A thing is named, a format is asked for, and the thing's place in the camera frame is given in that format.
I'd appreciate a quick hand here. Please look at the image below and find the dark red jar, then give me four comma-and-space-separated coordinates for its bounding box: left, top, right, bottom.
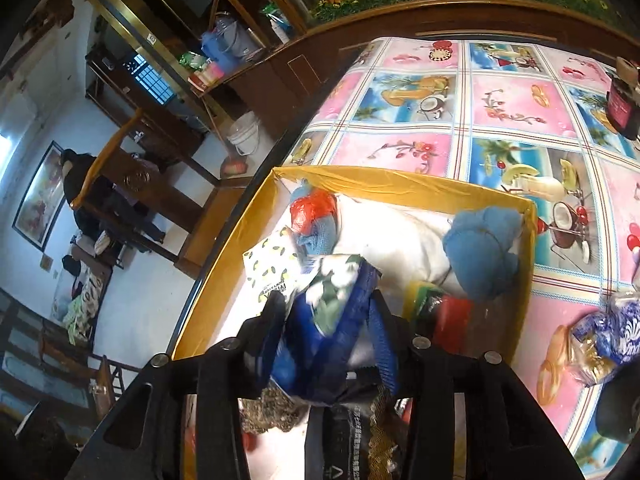
606, 57, 640, 142

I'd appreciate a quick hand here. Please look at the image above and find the blue floral pouch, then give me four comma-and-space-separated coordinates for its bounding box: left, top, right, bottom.
272, 254, 396, 406

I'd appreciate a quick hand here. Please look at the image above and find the yellow taped cardboard box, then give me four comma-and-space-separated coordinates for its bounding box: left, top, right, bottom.
170, 164, 540, 480

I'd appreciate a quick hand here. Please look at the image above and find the small wooden chair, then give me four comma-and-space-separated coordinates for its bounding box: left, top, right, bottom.
92, 355, 143, 423

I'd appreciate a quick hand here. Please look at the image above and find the blue plastic jug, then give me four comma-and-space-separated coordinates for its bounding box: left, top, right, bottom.
202, 15, 261, 73

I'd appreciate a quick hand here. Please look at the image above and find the blue doll with red hat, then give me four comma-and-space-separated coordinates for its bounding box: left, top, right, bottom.
289, 184, 343, 261

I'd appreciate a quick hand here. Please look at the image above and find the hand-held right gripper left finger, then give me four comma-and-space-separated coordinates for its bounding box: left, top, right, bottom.
65, 290, 288, 480

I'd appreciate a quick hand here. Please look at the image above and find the pile of clothes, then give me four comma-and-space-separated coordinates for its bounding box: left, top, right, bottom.
50, 255, 112, 346

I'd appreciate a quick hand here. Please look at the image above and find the speckled grey cloth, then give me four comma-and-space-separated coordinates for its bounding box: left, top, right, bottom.
240, 385, 307, 436

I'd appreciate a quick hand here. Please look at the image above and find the red and green packet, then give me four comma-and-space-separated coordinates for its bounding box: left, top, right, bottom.
402, 281, 475, 356

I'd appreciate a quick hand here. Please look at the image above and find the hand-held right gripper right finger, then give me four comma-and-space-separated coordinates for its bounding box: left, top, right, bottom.
367, 287, 586, 480

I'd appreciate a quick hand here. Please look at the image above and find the pink printed tablecloth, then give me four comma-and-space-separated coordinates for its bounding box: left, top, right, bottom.
287, 35, 640, 480

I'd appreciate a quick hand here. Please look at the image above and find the black printed packet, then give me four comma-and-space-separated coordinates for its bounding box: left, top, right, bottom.
305, 395, 416, 480

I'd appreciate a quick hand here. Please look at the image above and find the orange ring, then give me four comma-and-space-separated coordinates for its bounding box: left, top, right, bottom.
536, 325, 576, 408

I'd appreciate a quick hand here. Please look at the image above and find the white and green spray bottle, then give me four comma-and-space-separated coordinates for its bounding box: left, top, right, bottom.
262, 2, 293, 43

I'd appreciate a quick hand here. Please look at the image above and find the blue rolled sock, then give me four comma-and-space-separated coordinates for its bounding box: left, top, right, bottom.
442, 206, 526, 302

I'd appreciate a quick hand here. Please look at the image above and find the small white folded cloth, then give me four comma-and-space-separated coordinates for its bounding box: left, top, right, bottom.
327, 200, 476, 296

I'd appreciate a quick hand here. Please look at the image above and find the lemon print tissue pack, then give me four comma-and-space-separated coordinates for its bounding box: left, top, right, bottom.
242, 226, 306, 306

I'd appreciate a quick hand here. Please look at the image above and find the blue and white plastic bag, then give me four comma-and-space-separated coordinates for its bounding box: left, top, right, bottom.
570, 290, 640, 388

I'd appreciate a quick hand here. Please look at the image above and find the white plastic bucket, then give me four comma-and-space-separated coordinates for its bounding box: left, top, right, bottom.
226, 112, 261, 157

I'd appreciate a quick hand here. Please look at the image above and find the red and white box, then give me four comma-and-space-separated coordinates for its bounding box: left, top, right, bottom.
190, 62, 223, 93

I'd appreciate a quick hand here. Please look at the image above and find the framed wall painting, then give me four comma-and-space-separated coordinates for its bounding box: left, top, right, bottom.
11, 141, 66, 251

